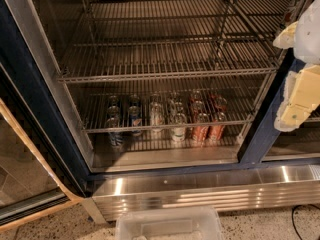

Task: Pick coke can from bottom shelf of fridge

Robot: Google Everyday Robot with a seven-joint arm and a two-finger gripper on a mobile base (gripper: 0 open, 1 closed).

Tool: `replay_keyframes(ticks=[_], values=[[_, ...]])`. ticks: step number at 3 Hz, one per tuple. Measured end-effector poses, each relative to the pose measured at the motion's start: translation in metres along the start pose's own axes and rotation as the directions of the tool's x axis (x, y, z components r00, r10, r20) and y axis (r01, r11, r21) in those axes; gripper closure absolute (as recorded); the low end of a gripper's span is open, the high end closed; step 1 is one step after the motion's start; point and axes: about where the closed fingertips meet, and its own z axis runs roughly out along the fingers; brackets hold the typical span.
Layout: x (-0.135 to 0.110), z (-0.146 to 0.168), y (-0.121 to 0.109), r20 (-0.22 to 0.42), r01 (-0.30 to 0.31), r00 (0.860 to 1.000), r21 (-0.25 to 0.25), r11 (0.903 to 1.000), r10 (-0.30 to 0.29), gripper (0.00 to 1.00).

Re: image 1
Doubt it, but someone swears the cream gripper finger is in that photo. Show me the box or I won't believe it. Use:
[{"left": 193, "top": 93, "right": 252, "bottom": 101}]
[
  {"left": 274, "top": 64, "right": 320, "bottom": 132},
  {"left": 273, "top": 22, "right": 298, "bottom": 49}
]

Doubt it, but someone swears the red coke can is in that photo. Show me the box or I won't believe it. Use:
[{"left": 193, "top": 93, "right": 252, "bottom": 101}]
[
  {"left": 192, "top": 113, "right": 209, "bottom": 145},
  {"left": 208, "top": 112, "right": 226, "bottom": 142}
]

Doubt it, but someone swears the white green soda can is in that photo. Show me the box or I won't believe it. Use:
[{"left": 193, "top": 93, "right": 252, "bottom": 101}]
[{"left": 171, "top": 113, "right": 187, "bottom": 142}]

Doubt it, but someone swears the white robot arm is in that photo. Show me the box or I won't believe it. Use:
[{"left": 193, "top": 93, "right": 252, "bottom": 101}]
[{"left": 273, "top": 0, "right": 320, "bottom": 132}]

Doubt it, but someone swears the stainless fridge base grille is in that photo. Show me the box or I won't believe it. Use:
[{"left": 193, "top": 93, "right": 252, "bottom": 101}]
[{"left": 93, "top": 165, "right": 320, "bottom": 221}]

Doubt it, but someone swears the blue pepsi can front left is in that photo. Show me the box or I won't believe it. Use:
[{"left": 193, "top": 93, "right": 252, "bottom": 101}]
[{"left": 106, "top": 117, "right": 123, "bottom": 147}]

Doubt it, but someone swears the glass fridge door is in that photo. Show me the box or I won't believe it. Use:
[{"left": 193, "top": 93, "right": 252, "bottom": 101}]
[{"left": 0, "top": 98, "right": 82, "bottom": 232}]

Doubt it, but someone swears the red white bottle top right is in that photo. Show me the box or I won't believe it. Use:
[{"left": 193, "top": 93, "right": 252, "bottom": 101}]
[{"left": 282, "top": 0, "right": 300, "bottom": 27}]

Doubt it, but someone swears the clear plastic bin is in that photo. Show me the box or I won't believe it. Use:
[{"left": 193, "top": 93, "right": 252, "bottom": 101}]
[{"left": 115, "top": 206, "right": 224, "bottom": 240}]

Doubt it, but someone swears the blue fridge center post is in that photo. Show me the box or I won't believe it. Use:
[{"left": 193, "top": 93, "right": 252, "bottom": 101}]
[{"left": 238, "top": 59, "right": 304, "bottom": 167}]

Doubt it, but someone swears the lower wire fridge shelf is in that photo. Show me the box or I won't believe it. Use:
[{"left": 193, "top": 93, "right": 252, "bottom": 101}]
[{"left": 81, "top": 77, "right": 261, "bottom": 134}]

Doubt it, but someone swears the wire fridge shelf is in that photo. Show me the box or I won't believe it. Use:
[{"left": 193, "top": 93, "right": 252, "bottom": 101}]
[
  {"left": 59, "top": 0, "right": 290, "bottom": 83},
  {"left": 81, "top": 77, "right": 261, "bottom": 134}
]

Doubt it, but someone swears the black cable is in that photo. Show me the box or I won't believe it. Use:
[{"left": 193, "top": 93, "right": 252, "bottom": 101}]
[{"left": 291, "top": 203, "right": 320, "bottom": 240}]

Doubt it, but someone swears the upper wire fridge shelf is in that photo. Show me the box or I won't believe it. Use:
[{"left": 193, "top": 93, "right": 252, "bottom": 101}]
[{"left": 59, "top": 0, "right": 290, "bottom": 83}]

